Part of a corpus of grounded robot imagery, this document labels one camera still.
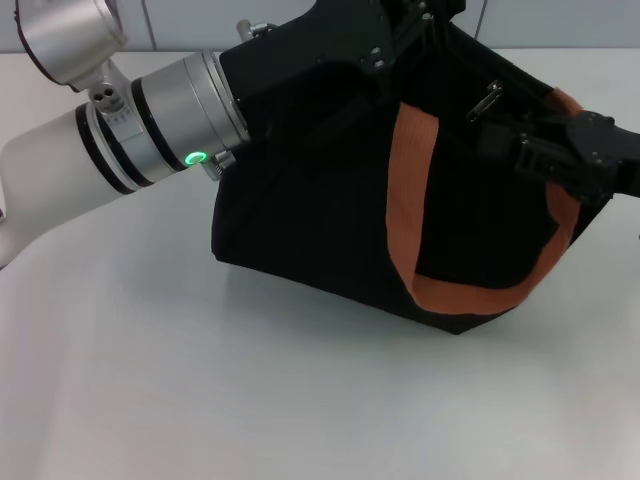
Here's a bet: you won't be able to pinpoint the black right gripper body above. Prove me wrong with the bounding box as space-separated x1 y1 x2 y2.
564 110 640 204

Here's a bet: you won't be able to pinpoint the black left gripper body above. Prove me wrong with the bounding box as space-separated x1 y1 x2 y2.
219 0 416 142

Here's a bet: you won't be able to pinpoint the silver metal zipper pull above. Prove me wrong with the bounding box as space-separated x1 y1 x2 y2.
465 79 504 126

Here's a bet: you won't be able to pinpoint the black food bag orange straps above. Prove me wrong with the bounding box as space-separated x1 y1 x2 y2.
209 19 616 337

